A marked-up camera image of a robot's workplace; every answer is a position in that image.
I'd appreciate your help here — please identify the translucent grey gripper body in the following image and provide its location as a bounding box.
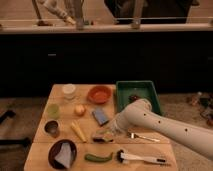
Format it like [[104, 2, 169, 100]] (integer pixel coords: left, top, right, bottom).
[[106, 117, 124, 136]]

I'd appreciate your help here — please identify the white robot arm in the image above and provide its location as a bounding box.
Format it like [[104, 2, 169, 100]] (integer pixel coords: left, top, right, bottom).
[[107, 99, 213, 161]]

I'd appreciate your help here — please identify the dark object in tray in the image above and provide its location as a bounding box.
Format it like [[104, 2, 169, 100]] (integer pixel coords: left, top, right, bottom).
[[129, 95, 140, 103]]

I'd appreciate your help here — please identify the blue sponge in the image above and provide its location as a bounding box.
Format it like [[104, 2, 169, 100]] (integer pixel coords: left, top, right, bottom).
[[92, 108, 109, 126]]

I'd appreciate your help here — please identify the orange bowl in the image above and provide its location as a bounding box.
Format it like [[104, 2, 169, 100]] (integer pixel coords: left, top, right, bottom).
[[87, 85, 112, 104]]

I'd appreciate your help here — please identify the green plastic tray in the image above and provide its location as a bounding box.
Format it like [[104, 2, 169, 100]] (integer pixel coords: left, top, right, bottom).
[[116, 80, 162, 115]]

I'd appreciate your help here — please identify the yellow onion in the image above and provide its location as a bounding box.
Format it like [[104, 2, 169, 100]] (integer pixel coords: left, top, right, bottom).
[[74, 104, 86, 116]]

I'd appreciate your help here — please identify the green cucumber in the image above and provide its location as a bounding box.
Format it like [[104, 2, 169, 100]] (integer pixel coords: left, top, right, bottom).
[[84, 153, 113, 163]]

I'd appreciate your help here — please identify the clear plastic cup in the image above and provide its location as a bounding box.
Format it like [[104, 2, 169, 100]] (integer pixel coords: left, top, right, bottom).
[[62, 84, 76, 100]]

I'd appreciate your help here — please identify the grey cloth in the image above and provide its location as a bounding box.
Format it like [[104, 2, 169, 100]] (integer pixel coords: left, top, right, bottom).
[[55, 143, 72, 168]]

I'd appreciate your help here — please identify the metal cup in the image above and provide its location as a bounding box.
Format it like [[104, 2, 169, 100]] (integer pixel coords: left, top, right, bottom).
[[44, 120, 60, 138]]

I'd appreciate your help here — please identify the white handled brush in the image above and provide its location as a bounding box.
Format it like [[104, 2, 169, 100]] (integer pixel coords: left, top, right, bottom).
[[116, 150, 167, 165]]

